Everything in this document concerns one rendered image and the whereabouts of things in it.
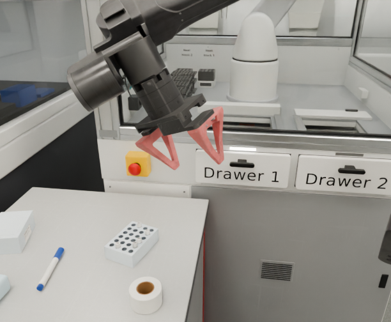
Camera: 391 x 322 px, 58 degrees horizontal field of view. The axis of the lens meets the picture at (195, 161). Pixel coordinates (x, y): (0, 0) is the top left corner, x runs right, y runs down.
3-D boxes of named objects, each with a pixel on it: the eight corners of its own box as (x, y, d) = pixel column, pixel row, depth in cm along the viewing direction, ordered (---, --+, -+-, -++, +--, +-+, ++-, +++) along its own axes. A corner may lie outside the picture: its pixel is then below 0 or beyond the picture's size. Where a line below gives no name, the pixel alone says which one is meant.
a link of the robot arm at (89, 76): (117, -6, 51) (140, 41, 58) (46, 33, 51) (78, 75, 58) (144, 38, 44) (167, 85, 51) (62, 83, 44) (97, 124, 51)
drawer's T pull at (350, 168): (365, 175, 102) (366, 170, 102) (338, 173, 103) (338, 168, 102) (361, 169, 105) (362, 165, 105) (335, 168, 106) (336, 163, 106)
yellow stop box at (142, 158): (147, 178, 113) (146, 158, 110) (125, 177, 114) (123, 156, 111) (151, 171, 117) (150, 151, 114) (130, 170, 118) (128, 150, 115)
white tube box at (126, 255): (133, 268, 87) (131, 255, 85) (105, 258, 90) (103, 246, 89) (158, 239, 97) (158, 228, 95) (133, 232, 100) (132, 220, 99)
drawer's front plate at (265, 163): (287, 188, 111) (291, 156, 107) (195, 182, 115) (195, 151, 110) (286, 185, 113) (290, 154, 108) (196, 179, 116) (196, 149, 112)
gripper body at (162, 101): (184, 126, 48) (158, 75, 45) (138, 137, 55) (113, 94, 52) (209, 103, 52) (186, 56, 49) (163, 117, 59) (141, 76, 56)
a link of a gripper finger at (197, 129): (222, 174, 49) (190, 115, 46) (185, 177, 54) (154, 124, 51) (243, 147, 53) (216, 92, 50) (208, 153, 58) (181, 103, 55)
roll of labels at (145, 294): (146, 320, 73) (145, 306, 71) (123, 304, 77) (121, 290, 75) (168, 299, 78) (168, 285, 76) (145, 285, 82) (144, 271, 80)
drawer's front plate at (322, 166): (393, 195, 107) (402, 162, 103) (295, 188, 111) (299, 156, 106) (391, 192, 109) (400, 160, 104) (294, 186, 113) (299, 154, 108)
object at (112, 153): (421, 199, 109) (434, 156, 103) (101, 178, 121) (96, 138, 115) (345, 110, 194) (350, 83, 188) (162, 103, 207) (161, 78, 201)
